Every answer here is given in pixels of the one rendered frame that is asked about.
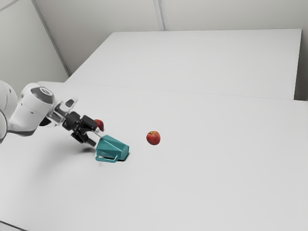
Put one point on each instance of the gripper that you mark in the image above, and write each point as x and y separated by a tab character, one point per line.
77	124

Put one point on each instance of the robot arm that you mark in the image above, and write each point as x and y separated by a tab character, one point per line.
29	106

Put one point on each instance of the teal faceted mug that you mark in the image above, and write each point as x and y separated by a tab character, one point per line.
113	149

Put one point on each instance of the red apple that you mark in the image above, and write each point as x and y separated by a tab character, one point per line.
100	124
153	137

